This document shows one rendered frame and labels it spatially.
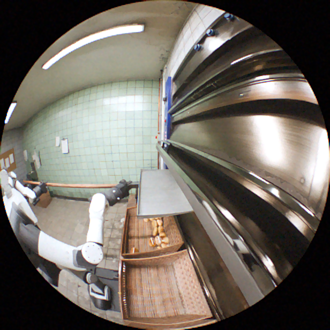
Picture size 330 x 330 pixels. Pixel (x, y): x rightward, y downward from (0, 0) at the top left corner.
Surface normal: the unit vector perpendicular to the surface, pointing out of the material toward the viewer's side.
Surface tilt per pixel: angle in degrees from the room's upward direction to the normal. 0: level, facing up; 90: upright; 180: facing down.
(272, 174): 70
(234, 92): 90
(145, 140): 90
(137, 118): 90
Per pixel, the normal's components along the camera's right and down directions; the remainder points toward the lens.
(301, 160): -0.92, -0.29
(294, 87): -0.98, 0.04
